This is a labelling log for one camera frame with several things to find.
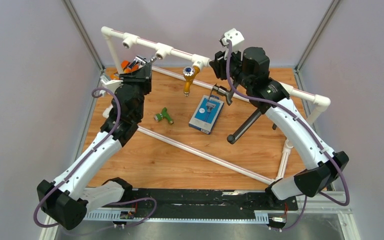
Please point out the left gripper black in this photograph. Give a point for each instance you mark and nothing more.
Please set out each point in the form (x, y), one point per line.
(142, 77)

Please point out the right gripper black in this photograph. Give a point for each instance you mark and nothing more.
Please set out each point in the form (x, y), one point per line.
(220, 65)

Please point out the green plastic faucet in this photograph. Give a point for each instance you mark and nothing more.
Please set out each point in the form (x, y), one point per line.
(163, 115)

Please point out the chrome metal faucet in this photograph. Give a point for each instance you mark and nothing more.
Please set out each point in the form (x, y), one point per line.
(138, 62)

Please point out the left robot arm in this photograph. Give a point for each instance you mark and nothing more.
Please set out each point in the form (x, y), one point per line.
(92, 155)

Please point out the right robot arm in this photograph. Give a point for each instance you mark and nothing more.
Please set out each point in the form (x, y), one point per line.
(323, 165)

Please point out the dark grey short faucet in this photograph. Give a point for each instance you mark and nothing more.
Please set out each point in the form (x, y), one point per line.
(222, 91)

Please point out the blue razor box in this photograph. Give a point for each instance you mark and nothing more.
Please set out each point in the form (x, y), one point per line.
(206, 114)

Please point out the dark grey long faucet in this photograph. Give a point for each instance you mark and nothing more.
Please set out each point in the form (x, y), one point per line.
(233, 138)

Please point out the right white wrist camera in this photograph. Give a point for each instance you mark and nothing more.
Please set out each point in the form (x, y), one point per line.
(235, 37)

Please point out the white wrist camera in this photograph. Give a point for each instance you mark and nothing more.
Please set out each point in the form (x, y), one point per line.
(235, 37)
(110, 84)

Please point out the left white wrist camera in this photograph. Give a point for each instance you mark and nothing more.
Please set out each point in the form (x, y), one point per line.
(110, 84)

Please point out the white PVC pipe frame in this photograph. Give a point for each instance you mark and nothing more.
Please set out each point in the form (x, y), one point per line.
(162, 51)

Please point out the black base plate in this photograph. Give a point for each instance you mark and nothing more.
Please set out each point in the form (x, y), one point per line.
(209, 203)

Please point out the aluminium frame rail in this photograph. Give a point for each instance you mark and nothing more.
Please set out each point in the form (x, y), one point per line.
(317, 217)

